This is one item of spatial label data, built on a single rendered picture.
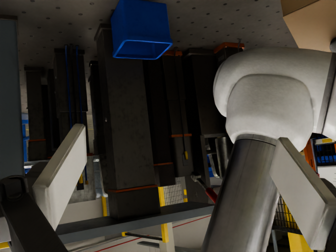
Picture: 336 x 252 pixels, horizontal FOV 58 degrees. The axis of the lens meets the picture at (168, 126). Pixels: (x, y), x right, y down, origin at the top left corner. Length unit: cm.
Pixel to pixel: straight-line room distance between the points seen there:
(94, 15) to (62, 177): 58
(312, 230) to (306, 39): 63
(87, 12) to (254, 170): 47
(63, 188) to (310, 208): 13
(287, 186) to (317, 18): 57
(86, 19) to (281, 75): 43
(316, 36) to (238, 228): 46
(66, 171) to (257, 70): 47
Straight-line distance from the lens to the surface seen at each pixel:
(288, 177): 20
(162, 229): 405
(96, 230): 65
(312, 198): 17
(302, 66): 59
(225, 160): 97
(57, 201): 17
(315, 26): 75
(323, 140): 157
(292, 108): 56
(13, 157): 66
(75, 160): 19
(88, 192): 83
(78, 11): 71
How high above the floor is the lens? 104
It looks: 7 degrees down
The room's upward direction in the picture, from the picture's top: 173 degrees clockwise
